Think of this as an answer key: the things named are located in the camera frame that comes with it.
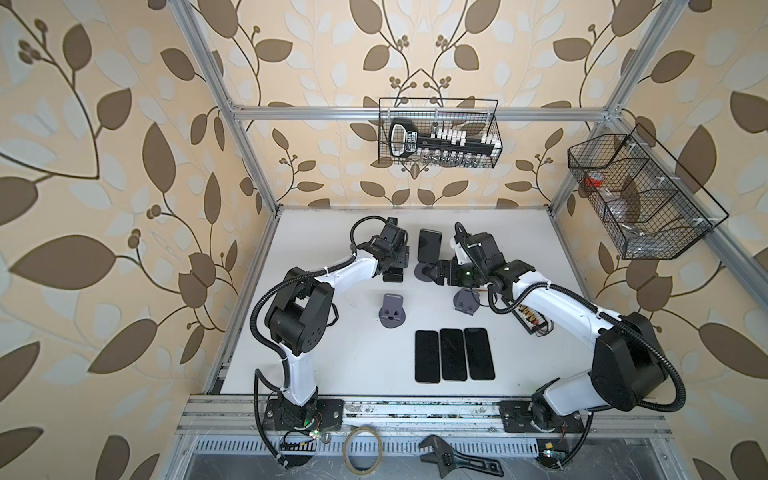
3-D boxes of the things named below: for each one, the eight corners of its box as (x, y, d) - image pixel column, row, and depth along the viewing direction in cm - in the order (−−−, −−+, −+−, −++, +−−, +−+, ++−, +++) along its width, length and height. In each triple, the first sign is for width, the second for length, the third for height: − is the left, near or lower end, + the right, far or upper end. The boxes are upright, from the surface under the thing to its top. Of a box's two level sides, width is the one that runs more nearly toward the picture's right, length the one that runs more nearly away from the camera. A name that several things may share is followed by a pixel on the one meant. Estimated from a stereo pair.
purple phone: (415, 382, 82) (416, 380, 81) (413, 333, 91) (414, 330, 89) (441, 382, 82) (442, 380, 81) (437, 333, 91) (438, 330, 89)
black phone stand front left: (381, 328, 91) (379, 313, 83) (381, 309, 95) (380, 293, 87) (404, 328, 91) (405, 313, 83) (404, 309, 95) (405, 293, 87)
